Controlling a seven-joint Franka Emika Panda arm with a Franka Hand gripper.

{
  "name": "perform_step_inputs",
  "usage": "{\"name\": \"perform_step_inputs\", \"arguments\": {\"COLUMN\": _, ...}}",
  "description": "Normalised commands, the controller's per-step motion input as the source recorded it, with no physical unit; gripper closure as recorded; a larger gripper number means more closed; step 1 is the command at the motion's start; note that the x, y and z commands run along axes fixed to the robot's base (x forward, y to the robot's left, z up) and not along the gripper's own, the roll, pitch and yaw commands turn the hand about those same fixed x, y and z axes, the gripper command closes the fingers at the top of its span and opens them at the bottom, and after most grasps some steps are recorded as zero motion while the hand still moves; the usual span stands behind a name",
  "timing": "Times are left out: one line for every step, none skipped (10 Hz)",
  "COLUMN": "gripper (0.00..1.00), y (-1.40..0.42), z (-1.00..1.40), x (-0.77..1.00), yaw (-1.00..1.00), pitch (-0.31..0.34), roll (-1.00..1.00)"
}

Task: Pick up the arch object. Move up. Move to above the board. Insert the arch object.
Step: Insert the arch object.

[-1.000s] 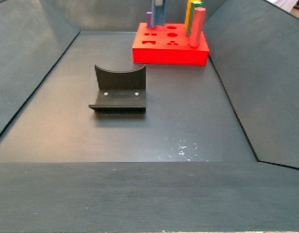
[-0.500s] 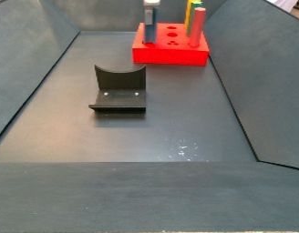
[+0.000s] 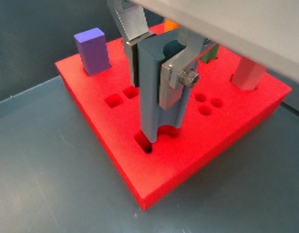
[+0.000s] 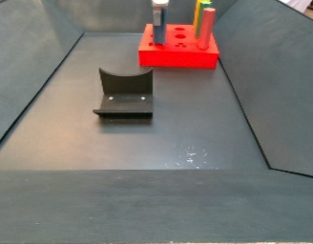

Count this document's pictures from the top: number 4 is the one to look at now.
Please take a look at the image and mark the black curved holder stand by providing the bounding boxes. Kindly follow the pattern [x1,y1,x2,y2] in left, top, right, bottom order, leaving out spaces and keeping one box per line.
[93,69,153,117]

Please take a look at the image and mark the yellow arch-bottom block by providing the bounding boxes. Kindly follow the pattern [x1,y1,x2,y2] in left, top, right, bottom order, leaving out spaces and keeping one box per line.
[195,0,212,31]

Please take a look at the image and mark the pink octagonal peg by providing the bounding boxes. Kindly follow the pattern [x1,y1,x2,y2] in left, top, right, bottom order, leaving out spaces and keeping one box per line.
[197,8,216,50]

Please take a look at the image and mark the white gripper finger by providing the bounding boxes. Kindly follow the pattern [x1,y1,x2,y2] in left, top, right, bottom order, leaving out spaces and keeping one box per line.
[152,0,170,26]

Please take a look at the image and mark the blue arch block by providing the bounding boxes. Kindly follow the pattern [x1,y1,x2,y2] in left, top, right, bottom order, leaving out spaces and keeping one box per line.
[153,8,168,45]

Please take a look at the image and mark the red shape sorter board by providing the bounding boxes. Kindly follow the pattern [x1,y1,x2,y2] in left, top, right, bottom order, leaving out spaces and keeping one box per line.
[140,24,220,69]

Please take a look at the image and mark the green star peg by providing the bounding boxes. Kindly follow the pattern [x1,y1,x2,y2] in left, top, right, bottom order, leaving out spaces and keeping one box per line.
[196,1,212,38]

